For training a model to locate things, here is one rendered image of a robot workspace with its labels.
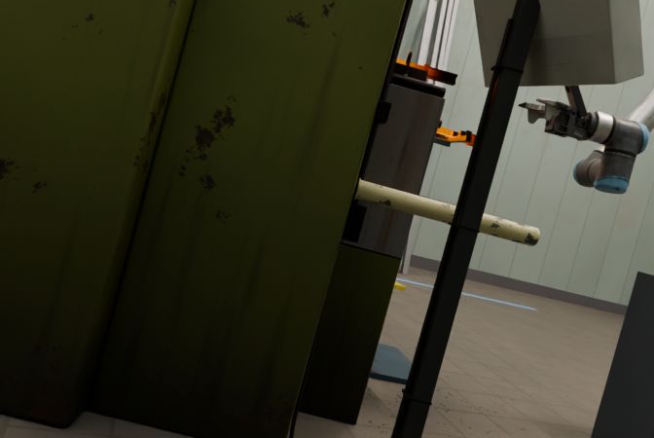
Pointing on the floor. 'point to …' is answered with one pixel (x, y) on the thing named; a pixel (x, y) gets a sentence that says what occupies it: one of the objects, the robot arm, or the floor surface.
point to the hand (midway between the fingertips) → (527, 99)
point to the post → (470, 215)
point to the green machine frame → (251, 188)
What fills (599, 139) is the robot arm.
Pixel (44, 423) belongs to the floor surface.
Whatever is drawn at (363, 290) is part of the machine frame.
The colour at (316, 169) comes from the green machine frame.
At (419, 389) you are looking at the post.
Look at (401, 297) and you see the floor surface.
